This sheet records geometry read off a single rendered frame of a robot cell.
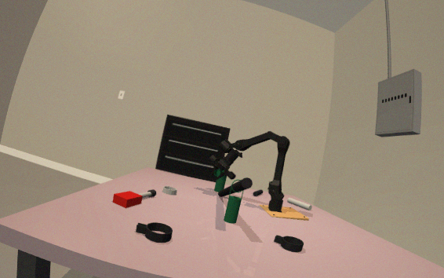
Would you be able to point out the black ring clamp with tab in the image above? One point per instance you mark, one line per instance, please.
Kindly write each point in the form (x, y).
(290, 243)
(154, 236)

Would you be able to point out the grey metal ring clamp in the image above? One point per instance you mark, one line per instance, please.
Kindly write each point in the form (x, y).
(170, 190)

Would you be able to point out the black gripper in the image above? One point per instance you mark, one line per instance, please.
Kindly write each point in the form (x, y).
(231, 175)

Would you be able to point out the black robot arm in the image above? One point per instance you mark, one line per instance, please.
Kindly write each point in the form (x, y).
(275, 186)

